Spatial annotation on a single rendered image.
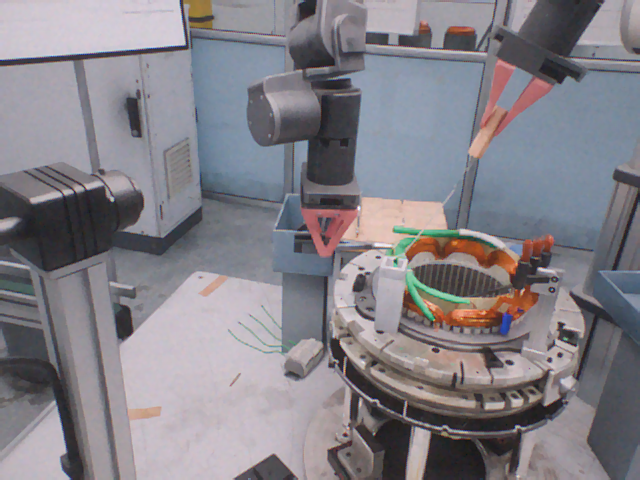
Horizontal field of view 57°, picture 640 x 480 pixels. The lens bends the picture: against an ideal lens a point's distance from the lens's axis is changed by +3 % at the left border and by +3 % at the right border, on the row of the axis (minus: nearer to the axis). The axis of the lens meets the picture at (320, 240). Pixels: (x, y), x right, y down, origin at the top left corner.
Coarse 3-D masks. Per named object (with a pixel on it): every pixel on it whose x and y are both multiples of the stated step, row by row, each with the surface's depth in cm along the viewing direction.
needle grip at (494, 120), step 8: (496, 112) 64; (504, 112) 64; (488, 120) 65; (496, 120) 64; (488, 128) 65; (496, 128) 65; (480, 136) 65; (488, 136) 65; (472, 144) 66; (480, 144) 65; (488, 144) 66; (472, 152) 66; (480, 152) 66
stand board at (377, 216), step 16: (368, 208) 109; (384, 208) 109; (416, 208) 110; (432, 208) 110; (352, 224) 102; (368, 224) 103; (384, 224) 103; (400, 224) 103; (416, 224) 103; (432, 224) 104; (368, 240) 97; (384, 240) 97
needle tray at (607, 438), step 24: (600, 288) 90; (624, 288) 92; (624, 312) 84; (624, 336) 87; (624, 360) 87; (624, 384) 87; (600, 408) 93; (624, 408) 87; (600, 432) 93; (624, 432) 87; (600, 456) 93; (624, 456) 87
